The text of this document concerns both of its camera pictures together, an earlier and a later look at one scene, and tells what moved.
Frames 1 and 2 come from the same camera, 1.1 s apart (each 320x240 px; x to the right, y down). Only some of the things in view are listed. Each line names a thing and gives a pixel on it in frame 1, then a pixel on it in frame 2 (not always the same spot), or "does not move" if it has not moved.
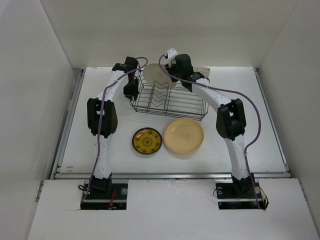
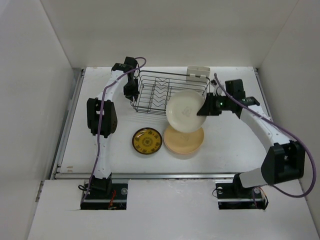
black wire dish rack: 177,102 does not move
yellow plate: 183,136 does not move
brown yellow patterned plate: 147,140 does not move
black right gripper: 170,69 -> 208,108
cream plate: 154,74 -> 182,111
